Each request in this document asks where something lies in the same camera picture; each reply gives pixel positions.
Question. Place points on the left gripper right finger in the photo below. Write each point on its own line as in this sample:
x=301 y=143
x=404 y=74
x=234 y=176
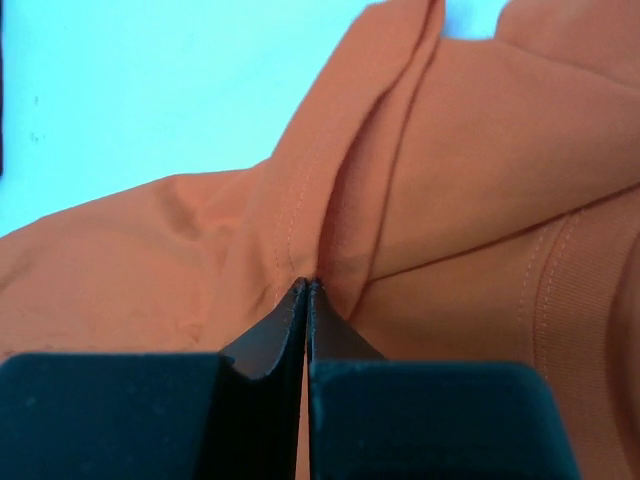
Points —
x=374 y=418

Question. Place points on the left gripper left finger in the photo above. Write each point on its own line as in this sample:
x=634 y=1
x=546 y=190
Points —
x=233 y=414

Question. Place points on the orange t shirt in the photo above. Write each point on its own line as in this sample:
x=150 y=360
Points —
x=460 y=200

